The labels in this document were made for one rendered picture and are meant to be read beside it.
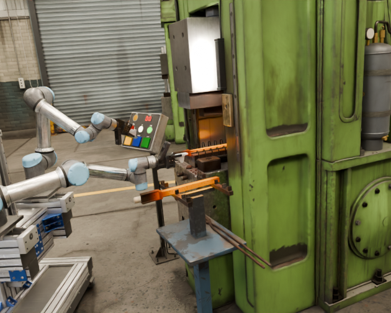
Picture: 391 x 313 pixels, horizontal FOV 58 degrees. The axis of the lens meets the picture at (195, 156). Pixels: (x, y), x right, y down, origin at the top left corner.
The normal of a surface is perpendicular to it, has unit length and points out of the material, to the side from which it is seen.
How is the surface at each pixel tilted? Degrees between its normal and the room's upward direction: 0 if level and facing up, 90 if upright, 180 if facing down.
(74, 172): 90
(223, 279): 90
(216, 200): 90
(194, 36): 90
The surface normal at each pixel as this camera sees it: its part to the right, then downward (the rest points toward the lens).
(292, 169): 0.39, 0.21
